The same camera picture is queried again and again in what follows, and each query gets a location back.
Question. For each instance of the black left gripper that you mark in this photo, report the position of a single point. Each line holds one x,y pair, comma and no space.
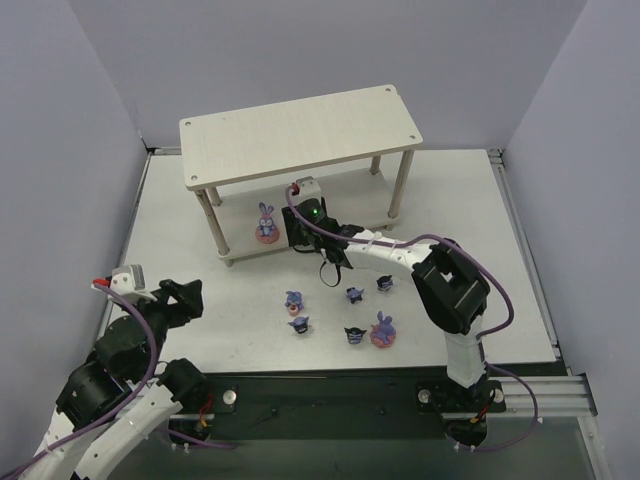
176,298

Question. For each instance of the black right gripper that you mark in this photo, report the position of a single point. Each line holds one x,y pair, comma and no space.
292,226

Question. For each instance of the sitting bunny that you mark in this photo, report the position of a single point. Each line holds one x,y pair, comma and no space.
267,231

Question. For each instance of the bunny holding strawberry cake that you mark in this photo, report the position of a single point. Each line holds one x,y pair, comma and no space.
294,303

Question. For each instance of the black-hat striped bunny toy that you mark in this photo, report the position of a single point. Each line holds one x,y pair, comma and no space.
384,283
354,335

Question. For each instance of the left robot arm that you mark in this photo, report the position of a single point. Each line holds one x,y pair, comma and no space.
116,398

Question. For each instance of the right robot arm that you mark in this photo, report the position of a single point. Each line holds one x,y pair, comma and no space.
458,294

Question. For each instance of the white two-tier shelf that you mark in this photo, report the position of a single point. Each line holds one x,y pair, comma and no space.
292,137

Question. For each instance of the purple bunny black bow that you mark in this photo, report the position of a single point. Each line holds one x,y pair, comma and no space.
354,294

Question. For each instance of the purple bunny with sunglasses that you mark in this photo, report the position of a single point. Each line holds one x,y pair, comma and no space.
301,325

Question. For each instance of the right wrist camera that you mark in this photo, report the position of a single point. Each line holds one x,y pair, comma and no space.
304,189

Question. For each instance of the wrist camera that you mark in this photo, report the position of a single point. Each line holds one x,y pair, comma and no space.
127,282
304,189

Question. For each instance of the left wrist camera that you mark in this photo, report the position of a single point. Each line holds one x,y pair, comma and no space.
127,282

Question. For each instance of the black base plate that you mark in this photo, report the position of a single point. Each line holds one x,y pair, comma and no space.
358,404

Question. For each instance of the aluminium frame rail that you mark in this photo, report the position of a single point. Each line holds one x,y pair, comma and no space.
601,457

